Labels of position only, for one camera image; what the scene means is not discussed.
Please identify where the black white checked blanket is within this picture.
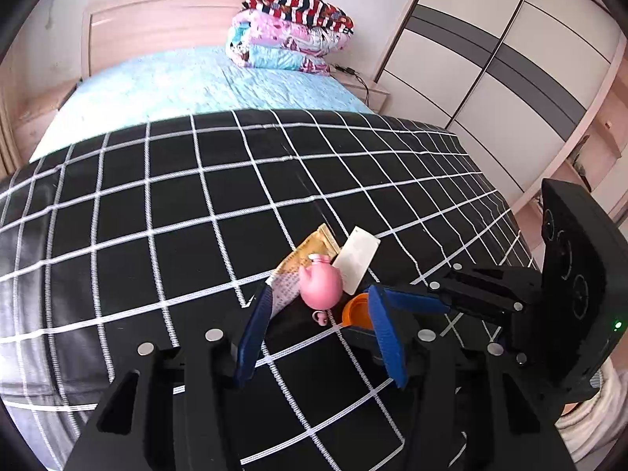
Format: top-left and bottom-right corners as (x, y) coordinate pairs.
(0, 109), (538, 471)

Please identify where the white grey sliding wardrobe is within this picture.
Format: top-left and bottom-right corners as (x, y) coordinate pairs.
(375, 0), (628, 207)

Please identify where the person's right forearm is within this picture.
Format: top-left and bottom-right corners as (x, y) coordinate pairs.
(559, 358), (628, 463)

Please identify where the light blue bed mattress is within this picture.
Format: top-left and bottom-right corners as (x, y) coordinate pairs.
(29, 45), (374, 162)

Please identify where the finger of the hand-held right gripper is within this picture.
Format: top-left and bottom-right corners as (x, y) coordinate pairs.
(341, 325), (388, 367)
(383, 265), (543, 325)

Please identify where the orange plastic cup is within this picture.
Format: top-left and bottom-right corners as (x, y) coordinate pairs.
(342, 293), (376, 330)

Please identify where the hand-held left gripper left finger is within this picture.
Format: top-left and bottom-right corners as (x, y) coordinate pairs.
(64, 285), (276, 471)

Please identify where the yellow packet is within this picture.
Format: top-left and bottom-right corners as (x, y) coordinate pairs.
(275, 224), (340, 276)

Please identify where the black power cable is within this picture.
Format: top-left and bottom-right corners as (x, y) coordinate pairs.
(356, 73), (374, 110)

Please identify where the dark shelf ornament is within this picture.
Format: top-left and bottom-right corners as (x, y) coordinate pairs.
(571, 137), (590, 178)

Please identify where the wooden nightstand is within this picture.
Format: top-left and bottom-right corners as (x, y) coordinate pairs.
(10, 81), (79, 150)
(329, 66), (391, 115)

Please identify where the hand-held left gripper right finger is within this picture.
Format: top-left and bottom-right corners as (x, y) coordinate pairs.
(368, 285), (577, 471)

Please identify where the pink folded quilt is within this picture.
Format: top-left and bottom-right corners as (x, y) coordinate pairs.
(226, 10), (354, 77)

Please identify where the wooden bed headboard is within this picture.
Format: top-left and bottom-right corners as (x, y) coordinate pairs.
(81, 0), (251, 78)

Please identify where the pink pig toy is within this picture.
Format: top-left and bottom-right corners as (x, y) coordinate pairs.
(298, 254), (343, 326)

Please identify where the white card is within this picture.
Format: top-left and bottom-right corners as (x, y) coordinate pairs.
(332, 226), (381, 293)

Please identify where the striped red blue quilt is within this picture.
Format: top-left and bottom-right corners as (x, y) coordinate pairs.
(240, 0), (355, 36)

